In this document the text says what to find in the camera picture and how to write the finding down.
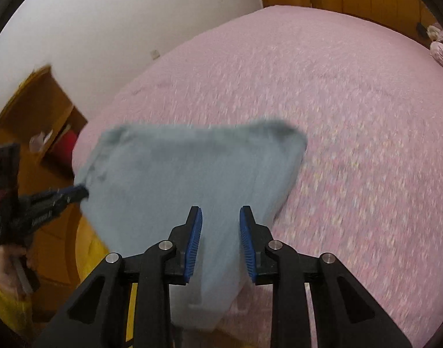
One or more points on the person's left hand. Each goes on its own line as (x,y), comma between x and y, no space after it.
(6,270)

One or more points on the bed with pink floral sheet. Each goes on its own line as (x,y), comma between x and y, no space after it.
(315,79)

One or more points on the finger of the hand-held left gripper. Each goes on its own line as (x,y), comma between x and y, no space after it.
(76,193)

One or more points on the red bag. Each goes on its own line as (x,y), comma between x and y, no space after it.
(66,145)

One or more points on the wooden nightstand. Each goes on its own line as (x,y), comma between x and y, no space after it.
(44,94)

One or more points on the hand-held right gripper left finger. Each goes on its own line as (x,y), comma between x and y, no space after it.
(194,246)

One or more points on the grey pants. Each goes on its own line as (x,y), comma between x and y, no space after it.
(189,166)

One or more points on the white wall outlet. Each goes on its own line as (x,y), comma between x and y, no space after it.
(155,54)

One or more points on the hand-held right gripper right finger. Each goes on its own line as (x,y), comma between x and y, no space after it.
(247,246)

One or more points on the small plush toy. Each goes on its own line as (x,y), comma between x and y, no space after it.
(434,31)

